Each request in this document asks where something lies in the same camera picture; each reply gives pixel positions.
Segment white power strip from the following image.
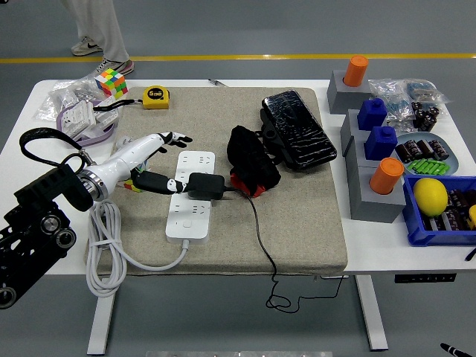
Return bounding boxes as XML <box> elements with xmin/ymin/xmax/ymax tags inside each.
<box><xmin>165</xmin><ymin>149</ymin><xmax>216</xmax><ymax>246</ymax></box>

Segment blue plastic bin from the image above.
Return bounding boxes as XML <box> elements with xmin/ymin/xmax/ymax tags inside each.
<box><xmin>402</xmin><ymin>174</ymin><xmax>476</xmax><ymax>247</ymax></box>

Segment thin black adapter cord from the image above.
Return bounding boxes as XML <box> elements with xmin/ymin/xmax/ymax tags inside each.
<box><xmin>222</xmin><ymin>187</ymin><xmax>346</xmax><ymax>314</ymax></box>

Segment black power adapter plug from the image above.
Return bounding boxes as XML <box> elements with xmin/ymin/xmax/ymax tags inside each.
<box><xmin>187</xmin><ymin>172</ymin><xmax>226</xmax><ymax>201</ymax></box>

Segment silver metal bar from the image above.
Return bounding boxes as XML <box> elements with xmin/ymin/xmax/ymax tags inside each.
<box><xmin>145</xmin><ymin>350</ymin><xmax>334</xmax><ymax>357</ymax></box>

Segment person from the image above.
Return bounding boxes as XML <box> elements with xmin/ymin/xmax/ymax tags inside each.
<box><xmin>61</xmin><ymin>0</ymin><xmax>135</xmax><ymax>77</ymax></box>

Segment large colourful puzzle cube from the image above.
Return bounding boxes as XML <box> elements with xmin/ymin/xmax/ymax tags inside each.
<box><xmin>94</xmin><ymin>68</ymin><xmax>129</xmax><ymax>100</ymax></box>

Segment orange cylinder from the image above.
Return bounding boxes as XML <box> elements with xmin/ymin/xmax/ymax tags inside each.
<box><xmin>368</xmin><ymin>157</ymin><xmax>405</xmax><ymax>196</ymax></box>
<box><xmin>343</xmin><ymin>55</ymin><xmax>369</xmax><ymax>88</ymax></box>

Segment white table leg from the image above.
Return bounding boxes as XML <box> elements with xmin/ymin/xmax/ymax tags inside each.
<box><xmin>86</xmin><ymin>277</ymin><xmax>116</xmax><ymax>355</ymax></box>
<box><xmin>353</xmin><ymin>275</ymin><xmax>390</xmax><ymax>351</ymax></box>

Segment large grey block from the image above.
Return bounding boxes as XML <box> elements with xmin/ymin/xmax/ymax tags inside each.
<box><xmin>349</xmin><ymin>165</ymin><xmax>407</xmax><ymax>224</ymax></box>

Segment black plastic-wrapped flat case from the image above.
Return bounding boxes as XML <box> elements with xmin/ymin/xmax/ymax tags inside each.
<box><xmin>262</xmin><ymin>89</ymin><xmax>338</xmax><ymax>171</ymax></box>

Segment clear bag of blue parts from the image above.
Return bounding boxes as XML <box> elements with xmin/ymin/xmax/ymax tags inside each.
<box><xmin>403</xmin><ymin>78</ymin><xmax>449</xmax><ymax>105</ymax></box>
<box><xmin>367</xmin><ymin>77</ymin><xmax>414</xmax><ymax>129</ymax></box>

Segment yellow tape measure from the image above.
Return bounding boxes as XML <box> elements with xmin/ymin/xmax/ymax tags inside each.
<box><xmin>92</xmin><ymin>85</ymin><xmax>171</xmax><ymax>112</ymax></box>

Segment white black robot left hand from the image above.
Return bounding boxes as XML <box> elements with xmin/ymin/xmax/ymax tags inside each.
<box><xmin>88</xmin><ymin>130</ymin><xmax>194</xmax><ymax>196</ymax></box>

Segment white three-pin plug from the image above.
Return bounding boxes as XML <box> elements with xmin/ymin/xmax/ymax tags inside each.
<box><xmin>113</xmin><ymin>135</ymin><xmax>133</xmax><ymax>155</ymax></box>

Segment blue bottle-shaped block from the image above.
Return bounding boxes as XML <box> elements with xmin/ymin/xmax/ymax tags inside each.
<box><xmin>356</xmin><ymin>97</ymin><xmax>388</xmax><ymax>131</ymax></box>
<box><xmin>363</xmin><ymin>126</ymin><xmax>399</xmax><ymax>161</ymax></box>

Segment clear plastic bags of parts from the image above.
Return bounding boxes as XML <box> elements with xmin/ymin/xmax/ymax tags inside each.
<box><xmin>35</xmin><ymin>76</ymin><xmax>112</xmax><ymax>122</ymax></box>

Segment yellow lemon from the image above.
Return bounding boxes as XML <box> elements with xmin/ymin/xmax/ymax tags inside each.
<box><xmin>412</xmin><ymin>177</ymin><xmax>449</xmax><ymax>218</ymax></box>

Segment white power strip cable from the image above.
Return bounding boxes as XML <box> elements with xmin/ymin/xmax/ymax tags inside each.
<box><xmin>85</xmin><ymin>199</ymin><xmax>191</xmax><ymax>298</ymax></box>

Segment black table control panel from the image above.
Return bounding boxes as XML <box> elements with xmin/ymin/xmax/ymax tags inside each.
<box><xmin>393</xmin><ymin>273</ymin><xmax>457</xmax><ymax>284</ymax></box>

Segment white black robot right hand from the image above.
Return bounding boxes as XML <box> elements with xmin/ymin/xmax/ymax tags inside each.
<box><xmin>440</xmin><ymin>342</ymin><xmax>476</xmax><ymax>357</ymax></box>

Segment black plastic bracket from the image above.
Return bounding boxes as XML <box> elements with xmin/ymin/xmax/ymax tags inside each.
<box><xmin>255</xmin><ymin>107</ymin><xmax>289</xmax><ymax>167</ymax></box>

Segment purple plastic basket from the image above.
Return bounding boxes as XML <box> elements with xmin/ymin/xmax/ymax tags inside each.
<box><xmin>55</xmin><ymin>98</ymin><xmax>122</xmax><ymax>148</ymax></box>

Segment small colourful puzzle cube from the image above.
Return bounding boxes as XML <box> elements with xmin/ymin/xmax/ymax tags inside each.
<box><xmin>121</xmin><ymin>167</ymin><xmax>147</xmax><ymax>194</ymax></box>

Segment white wall socket panel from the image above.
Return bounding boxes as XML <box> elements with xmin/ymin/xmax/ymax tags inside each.
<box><xmin>94</xmin><ymin>97</ymin><xmax>120</xmax><ymax>131</ymax></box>
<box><xmin>61</xmin><ymin>102</ymin><xmax>97</xmax><ymax>138</ymax></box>

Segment black red folded umbrella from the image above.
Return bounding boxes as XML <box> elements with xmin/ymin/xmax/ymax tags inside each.
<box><xmin>226</xmin><ymin>125</ymin><xmax>283</xmax><ymax>198</ymax></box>

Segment blue-grey plate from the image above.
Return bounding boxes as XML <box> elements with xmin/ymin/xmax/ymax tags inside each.
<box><xmin>393</xmin><ymin>132</ymin><xmax>459</xmax><ymax>176</ymax></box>

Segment grey-brown fabric mat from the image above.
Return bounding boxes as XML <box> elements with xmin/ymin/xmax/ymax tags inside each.
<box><xmin>84</xmin><ymin>87</ymin><xmax>350</xmax><ymax>277</ymax></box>

